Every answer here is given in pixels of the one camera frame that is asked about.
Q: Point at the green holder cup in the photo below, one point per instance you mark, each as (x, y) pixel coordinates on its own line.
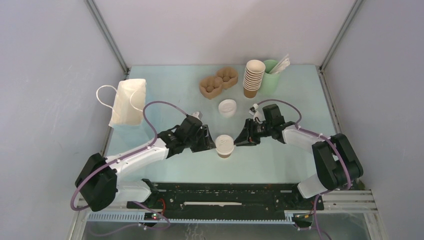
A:
(269, 81)

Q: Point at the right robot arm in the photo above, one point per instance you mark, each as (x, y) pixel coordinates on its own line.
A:
(336, 162)

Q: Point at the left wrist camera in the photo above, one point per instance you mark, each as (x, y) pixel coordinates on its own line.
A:
(198, 115)

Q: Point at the white cup lid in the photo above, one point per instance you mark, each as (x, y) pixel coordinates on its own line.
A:
(224, 143)

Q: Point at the brown paper coffee cup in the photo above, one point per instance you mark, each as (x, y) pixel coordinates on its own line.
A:
(225, 154)

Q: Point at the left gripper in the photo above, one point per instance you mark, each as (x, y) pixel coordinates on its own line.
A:
(207, 143)

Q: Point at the stack of paper cups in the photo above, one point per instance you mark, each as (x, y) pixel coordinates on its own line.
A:
(253, 76)

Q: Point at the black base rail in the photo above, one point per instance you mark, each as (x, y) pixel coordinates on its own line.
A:
(232, 203)

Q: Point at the white paper bag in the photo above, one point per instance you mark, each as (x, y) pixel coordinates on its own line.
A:
(129, 102)

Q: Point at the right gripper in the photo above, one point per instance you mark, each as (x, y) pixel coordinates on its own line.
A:
(247, 134)

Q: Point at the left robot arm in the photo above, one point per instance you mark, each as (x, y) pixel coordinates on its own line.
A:
(102, 179)

